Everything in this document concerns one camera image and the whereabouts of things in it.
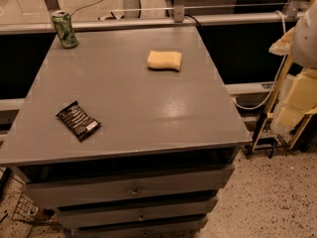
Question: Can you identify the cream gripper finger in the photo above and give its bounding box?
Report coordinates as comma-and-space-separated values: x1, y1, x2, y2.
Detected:
268, 28, 294, 56
270, 68, 317, 134

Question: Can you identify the yellow sponge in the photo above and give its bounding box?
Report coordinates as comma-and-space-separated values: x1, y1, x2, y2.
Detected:
147, 51, 182, 71

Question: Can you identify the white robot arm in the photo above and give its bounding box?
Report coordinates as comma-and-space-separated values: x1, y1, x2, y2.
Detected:
268, 1, 317, 134

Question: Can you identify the black rxbar chocolate wrapper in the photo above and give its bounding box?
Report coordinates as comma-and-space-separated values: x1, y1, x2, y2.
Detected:
56, 101, 101, 142

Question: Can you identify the top grey drawer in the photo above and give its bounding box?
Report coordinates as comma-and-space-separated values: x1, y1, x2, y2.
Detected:
23, 165, 234, 208

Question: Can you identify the grey drawer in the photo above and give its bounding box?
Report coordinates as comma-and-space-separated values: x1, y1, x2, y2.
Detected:
23, 165, 234, 208
77, 214, 207, 238
57, 196, 218, 228

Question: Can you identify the grey drawer cabinet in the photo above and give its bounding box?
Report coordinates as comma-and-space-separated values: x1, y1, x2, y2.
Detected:
0, 26, 253, 238

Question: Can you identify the bottom grey drawer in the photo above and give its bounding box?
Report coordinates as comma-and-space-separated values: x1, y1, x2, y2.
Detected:
77, 214, 207, 238

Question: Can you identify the middle grey drawer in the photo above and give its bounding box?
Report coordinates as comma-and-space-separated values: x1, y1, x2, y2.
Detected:
57, 196, 218, 228

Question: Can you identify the green soda can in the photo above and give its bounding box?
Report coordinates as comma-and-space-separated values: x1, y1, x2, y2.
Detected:
52, 11, 78, 49

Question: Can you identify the yellow ladder frame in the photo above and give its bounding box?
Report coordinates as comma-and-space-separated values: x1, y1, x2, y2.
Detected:
248, 56, 317, 154

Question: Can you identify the white cable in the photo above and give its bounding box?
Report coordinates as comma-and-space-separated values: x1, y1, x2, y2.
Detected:
232, 10, 288, 111

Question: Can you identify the black cable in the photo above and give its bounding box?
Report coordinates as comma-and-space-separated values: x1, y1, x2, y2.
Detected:
183, 14, 207, 32

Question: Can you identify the metal railing frame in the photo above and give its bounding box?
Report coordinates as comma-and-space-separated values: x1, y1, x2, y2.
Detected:
0, 0, 308, 35

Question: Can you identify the wire basket on floor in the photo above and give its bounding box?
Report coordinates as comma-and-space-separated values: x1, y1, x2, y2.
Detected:
12, 193, 55, 226

